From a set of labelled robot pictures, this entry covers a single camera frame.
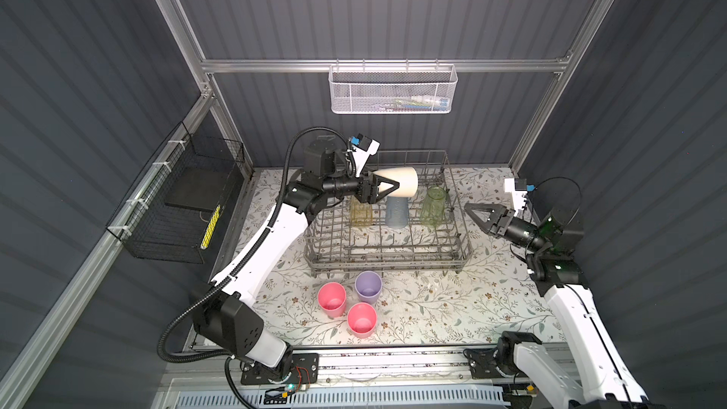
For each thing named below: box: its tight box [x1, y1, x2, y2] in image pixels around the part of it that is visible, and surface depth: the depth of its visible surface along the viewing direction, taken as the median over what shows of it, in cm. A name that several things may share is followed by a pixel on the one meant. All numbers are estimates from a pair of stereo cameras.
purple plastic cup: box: [354, 270, 384, 306], surface depth 82 cm
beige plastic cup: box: [372, 166, 419, 198], surface depth 68 cm
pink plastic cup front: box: [346, 302, 378, 339], surface depth 82 cm
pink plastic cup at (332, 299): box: [317, 281, 348, 319], surface depth 86 cm
